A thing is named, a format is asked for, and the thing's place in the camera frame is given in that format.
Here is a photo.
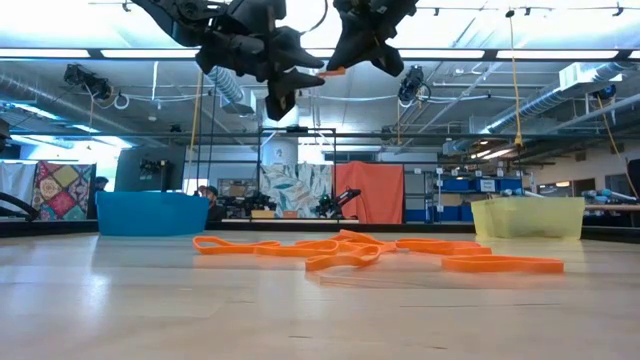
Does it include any shelf with blue bins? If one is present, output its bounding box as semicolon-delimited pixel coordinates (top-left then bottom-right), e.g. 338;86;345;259
404;167;525;224

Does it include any silver ventilation duct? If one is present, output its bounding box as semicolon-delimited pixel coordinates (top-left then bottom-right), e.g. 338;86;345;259
205;67;247;105
487;62;626;134

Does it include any person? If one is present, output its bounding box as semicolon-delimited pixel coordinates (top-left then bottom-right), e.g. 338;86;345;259
196;184;225;223
88;175;111;220

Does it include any black background equipment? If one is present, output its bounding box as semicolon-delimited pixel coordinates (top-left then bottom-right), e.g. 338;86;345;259
219;192;277;214

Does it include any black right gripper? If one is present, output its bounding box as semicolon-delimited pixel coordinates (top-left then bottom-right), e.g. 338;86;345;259
327;0;420;78

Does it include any white ceiling unit box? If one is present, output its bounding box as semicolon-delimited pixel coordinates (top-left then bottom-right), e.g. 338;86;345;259
558;62;624;92

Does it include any thick black cable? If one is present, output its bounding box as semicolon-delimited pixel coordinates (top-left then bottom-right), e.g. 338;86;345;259
0;192;41;222

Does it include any black ceiling light beam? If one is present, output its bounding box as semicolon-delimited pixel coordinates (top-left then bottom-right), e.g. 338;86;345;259
0;47;640;62

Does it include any dark monitor panel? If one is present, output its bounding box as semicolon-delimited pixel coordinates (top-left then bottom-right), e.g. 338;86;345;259
113;145;187;194

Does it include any white hanging cloth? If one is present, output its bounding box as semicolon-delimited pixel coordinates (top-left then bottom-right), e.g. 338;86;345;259
0;160;37;204

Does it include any colourful patchwork quilt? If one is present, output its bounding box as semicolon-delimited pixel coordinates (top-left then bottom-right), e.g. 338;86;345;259
30;160;97;222

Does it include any blue plastic basket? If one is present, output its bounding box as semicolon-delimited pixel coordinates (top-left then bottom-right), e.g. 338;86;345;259
95;191;211;237

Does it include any orange-red hanging cloth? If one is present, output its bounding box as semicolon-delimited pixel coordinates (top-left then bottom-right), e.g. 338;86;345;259
333;160;405;225

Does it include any yellow translucent plastic basket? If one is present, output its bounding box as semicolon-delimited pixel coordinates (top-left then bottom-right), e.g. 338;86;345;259
470;196;586;240

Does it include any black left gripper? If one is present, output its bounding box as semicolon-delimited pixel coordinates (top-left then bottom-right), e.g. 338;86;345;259
194;0;326;122

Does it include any leaf-patterned hanging cloth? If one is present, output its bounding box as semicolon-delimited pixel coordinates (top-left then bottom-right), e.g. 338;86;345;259
259;163;334;220

